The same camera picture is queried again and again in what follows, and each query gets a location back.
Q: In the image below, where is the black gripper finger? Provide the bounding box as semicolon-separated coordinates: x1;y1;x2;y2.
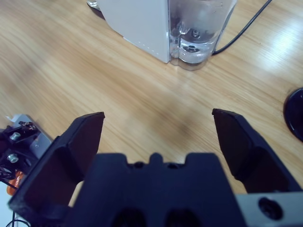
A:
8;112;105;224
212;108;303;194

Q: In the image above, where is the white capsule coffee machine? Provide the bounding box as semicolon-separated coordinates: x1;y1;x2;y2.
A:
86;0;171;64

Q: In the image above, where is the black capsule holder with rods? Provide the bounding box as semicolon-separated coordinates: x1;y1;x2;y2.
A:
283;87;303;142

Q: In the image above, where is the clear water tank dark lid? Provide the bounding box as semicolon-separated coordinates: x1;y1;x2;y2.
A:
167;0;237;71

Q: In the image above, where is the black coffee machine power cable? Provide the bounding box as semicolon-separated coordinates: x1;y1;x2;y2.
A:
212;0;273;55

